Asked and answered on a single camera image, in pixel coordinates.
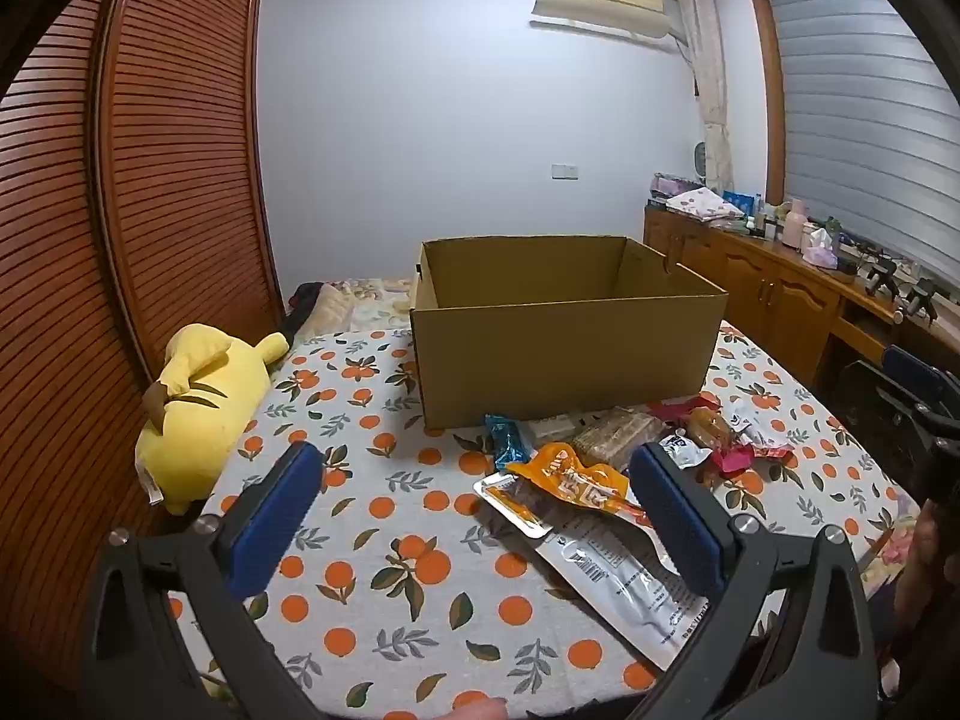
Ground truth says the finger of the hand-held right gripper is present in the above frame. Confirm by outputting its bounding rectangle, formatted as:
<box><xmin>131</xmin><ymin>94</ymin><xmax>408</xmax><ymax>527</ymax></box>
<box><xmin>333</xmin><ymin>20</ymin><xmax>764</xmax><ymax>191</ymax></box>
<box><xmin>840</xmin><ymin>358</ymin><xmax>953</xmax><ymax>458</ymax></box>
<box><xmin>881</xmin><ymin>345</ymin><xmax>960</xmax><ymax>410</ymax></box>

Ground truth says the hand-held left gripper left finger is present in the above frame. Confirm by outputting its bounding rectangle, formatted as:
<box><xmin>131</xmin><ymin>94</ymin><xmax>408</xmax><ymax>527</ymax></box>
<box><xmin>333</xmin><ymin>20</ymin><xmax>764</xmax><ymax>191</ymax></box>
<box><xmin>81</xmin><ymin>441</ymin><xmax>325</xmax><ymax>720</ymax></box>

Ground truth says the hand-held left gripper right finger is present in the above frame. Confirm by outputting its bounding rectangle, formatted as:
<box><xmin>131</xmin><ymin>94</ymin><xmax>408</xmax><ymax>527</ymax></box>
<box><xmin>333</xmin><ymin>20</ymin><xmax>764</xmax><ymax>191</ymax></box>
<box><xmin>628</xmin><ymin>441</ymin><xmax>878</xmax><ymax>720</ymax></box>

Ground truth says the long white clear snack packet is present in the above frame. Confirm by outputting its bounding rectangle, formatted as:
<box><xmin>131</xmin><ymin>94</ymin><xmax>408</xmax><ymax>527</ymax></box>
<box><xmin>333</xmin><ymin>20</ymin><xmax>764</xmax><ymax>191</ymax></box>
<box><xmin>474</xmin><ymin>472</ymin><xmax>710</xmax><ymax>672</ymax></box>

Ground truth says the pink clear chicken snack packet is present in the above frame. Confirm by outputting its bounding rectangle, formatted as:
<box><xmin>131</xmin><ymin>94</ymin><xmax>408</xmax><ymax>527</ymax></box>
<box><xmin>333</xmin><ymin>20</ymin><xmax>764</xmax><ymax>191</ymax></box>
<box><xmin>686</xmin><ymin>405</ymin><xmax>762</xmax><ymax>477</ymax></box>

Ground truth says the orange snack packet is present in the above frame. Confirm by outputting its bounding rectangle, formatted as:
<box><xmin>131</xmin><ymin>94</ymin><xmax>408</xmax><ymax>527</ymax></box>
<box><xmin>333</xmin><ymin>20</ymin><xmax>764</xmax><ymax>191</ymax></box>
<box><xmin>506</xmin><ymin>441</ymin><xmax>650</xmax><ymax>522</ymax></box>

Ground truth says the brown cardboard box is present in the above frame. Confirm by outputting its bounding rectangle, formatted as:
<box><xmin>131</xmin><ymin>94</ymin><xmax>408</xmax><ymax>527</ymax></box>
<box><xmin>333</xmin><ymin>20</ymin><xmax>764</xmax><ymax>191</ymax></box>
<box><xmin>409</xmin><ymin>235</ymin><xmax>730</xmax><ymax>432</ymax></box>

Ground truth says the black clamp stand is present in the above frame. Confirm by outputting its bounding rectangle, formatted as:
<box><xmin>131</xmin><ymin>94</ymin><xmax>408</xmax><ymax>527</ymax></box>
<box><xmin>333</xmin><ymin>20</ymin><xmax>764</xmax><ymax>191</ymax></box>
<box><xmin>862</xmin><ymin>255</ymin><xmax>901</xmax><ymax>297</ymax></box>
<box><xmin>896</xmin><ymin>277</ymin><xmax>938</xmax><ymax>327</ymax></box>

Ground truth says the small white printed packet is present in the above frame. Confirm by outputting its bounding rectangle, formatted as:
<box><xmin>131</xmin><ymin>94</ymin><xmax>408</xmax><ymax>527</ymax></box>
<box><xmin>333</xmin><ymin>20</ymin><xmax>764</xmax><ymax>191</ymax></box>
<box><xmin>664</xmin><ymin>429</ymin><xmax>713</xmax><ymax>467</ymax></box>

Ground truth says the brown cracker packet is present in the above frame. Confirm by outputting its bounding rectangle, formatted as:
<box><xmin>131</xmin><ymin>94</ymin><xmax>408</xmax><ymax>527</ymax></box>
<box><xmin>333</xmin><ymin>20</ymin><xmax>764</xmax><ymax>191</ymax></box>
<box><xmin>574</xmin><ymin>406</ymin><xmax>668</xmax><ymax>473</ymax></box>

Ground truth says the orange fruit print blanket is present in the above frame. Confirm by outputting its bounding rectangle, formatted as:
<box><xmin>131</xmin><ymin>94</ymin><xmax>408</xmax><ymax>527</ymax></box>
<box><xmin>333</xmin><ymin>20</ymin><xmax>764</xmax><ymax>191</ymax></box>
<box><xmin>161</xmin><ymin>319</ymin><xmax>923</xmax><ymax>720</ymax></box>

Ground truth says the yellow plush toy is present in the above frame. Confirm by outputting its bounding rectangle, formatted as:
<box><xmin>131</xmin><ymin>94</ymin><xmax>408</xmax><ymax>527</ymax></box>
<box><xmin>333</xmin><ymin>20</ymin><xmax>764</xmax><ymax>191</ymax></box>
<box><xmin>135</xmin><ymin>322</ymin><xmax>291</xmax><ymax>517</ymax></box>

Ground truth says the white crinkled packet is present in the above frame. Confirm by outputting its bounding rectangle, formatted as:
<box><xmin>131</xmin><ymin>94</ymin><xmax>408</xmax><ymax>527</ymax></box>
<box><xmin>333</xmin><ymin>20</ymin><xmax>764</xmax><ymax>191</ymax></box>
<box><xmin>727</xmin><ymin>399</ymin><xmax>796</xmax><ymax>460</ymax></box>

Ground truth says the long wooden cabinet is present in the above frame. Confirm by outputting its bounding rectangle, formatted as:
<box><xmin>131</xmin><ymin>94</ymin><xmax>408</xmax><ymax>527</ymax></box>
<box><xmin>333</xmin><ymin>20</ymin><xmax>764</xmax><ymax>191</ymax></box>
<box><xmin>643</xmin><ymin>206</ymin><xmax>960</xmax><ymax>391</ymax></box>

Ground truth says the pale snack packet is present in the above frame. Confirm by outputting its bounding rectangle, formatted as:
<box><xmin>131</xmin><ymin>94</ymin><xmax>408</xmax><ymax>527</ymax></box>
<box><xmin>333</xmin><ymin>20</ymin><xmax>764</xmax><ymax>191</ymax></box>
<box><xmin>525</xmin><ymin>412</ymin><xmax>593</xmax><ymax>443</ymax></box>

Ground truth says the pink tissue pack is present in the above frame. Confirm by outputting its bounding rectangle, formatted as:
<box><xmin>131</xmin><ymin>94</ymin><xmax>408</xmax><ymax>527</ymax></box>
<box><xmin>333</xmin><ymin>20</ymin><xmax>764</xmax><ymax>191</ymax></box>
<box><xmin>802</xmin><ymin>229</ymin><xmax>839</xmax><ymax>267</ymax></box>

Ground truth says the blue snack packet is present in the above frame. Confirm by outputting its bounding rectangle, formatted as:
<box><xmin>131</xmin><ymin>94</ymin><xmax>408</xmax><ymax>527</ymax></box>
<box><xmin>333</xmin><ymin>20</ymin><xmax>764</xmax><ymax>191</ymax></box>
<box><xmin>484</xmin><ymin>414</ymin><xmax>535</xmax><ymax>475</ymax></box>

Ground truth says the dark cloth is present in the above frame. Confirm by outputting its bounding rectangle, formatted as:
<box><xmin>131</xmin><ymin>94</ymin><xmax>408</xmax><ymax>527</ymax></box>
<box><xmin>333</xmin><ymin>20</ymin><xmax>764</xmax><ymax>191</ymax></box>
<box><xmin>287</xmin><ymin>281</ymin><xmax>331</xmax><ymax>332</ymax></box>

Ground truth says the grey window blind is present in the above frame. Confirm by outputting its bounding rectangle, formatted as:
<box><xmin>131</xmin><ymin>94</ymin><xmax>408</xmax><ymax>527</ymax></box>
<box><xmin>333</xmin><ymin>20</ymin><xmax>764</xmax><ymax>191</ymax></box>
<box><xmin>765</xmin><ymin>0</ymin><xmax>960</xmax><ymax>278</ymax></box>

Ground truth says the folded floral cloth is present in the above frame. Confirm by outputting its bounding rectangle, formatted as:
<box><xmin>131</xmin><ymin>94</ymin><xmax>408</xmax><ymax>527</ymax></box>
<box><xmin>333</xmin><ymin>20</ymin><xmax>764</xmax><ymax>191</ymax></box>
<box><xmin>666</xmin><ymin>186</ymin><xmax>743</xmax><ymax>222</ymax></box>

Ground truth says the wooden louvred wardrobe door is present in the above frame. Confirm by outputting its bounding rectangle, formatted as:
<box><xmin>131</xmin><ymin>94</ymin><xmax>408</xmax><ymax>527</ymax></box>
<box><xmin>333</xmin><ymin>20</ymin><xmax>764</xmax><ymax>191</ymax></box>
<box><xmin>0</xmin><ymin>0</ymin><xmax>170</xmax><ymax>691</ymax></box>
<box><xmin>94</xmin><ymin>0</ymin><xmax>290</xmax><ymax>383</ymax></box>

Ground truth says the purple patterned box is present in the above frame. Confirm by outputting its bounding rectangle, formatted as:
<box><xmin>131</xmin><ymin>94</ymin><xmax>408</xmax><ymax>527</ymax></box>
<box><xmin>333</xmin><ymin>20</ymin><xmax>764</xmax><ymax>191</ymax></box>
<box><xmin>651</xmin><ymin>172</ymin><xmax>702</xmax><ymax>200</ymax></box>

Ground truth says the pale patterned curtain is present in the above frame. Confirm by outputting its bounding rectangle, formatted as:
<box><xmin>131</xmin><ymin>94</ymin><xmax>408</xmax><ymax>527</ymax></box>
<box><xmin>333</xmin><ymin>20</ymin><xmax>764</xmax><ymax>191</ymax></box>
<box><xmin>673</xmin><ymin>0</ymin><xmax>736</xmax><ymax>196</ymax></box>

